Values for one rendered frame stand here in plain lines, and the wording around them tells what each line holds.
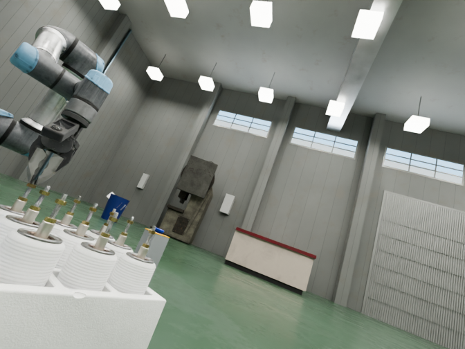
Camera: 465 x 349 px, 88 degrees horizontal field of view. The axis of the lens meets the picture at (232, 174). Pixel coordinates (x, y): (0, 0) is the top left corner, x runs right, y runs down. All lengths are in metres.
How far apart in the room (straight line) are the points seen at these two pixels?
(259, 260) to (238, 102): 6.58
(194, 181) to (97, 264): 6.67
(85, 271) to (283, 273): 4.92
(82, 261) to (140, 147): 9.83
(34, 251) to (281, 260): 5.02
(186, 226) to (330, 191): 4.70
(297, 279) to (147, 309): 4.81
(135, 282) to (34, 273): 0.22
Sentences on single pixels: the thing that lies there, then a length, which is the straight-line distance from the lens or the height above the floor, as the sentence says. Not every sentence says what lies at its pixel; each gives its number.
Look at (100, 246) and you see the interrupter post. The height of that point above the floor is 0.26.
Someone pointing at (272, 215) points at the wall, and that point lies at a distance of 8.05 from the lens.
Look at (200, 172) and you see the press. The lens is 7.27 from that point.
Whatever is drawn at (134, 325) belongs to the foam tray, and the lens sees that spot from 0.69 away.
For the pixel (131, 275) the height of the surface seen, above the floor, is 0.22.
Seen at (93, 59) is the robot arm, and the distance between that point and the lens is 1.30.
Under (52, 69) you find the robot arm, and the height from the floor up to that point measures 0.64.
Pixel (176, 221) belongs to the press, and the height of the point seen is 0.47.
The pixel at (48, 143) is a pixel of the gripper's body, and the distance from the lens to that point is 0.81.
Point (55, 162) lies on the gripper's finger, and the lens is 0.81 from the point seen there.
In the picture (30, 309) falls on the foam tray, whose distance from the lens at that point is 0.57.
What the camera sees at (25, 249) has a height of 0.23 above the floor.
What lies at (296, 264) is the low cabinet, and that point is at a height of 0.51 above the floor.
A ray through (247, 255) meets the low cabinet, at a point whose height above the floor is 0.33.
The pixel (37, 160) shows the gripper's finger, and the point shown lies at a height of 0.39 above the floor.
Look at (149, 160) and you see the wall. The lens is 9.94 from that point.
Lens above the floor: 0.36
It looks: 16 degrees up
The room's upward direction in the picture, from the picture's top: 21 degrees clockwise
